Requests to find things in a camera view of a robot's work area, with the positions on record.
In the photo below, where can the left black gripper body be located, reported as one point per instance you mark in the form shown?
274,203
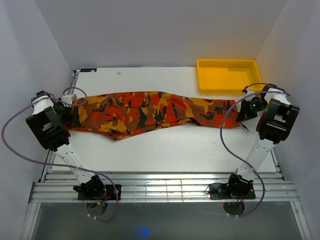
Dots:
64,113

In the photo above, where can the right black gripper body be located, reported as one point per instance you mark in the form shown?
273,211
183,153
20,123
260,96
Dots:
251,108

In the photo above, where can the orange camouflage trousers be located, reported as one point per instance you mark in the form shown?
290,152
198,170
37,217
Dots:
127,114

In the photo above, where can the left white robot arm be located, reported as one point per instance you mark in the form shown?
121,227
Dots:
48,123

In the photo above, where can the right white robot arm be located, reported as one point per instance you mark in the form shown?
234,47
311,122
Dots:
274,126

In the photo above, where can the yellow plastic tray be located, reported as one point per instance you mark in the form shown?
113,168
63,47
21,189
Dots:
227,76

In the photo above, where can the dark label sticker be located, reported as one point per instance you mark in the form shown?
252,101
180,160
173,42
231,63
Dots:
88,70

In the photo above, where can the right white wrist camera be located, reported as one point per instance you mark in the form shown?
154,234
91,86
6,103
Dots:
250,94

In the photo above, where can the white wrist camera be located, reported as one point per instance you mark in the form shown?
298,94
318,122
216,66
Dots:
250,94
68,100

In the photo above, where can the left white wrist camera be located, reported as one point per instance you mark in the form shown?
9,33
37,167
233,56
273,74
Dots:
68,100

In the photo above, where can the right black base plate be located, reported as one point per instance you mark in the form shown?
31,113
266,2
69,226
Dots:
224,191

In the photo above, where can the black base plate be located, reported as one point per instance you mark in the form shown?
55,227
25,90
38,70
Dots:
224,191
107,193

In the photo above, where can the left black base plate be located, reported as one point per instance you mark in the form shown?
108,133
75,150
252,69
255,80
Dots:
107,193

